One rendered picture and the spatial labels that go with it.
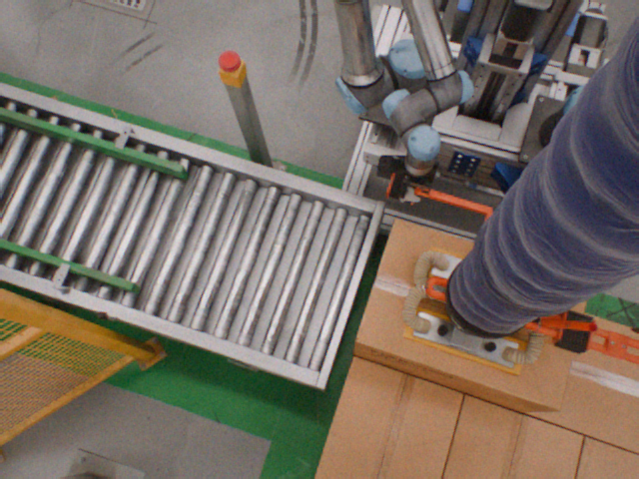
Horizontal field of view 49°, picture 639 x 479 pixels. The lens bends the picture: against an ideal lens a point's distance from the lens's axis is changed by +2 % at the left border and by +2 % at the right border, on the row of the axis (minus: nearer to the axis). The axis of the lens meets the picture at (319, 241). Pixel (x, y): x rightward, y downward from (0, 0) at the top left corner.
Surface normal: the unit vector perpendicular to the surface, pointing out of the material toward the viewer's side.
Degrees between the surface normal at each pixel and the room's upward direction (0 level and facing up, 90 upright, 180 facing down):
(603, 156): 76
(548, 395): 0
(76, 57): 0
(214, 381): 0
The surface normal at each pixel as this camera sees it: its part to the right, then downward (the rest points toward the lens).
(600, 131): -0.97, 0.05
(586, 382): -0.04, -0.25
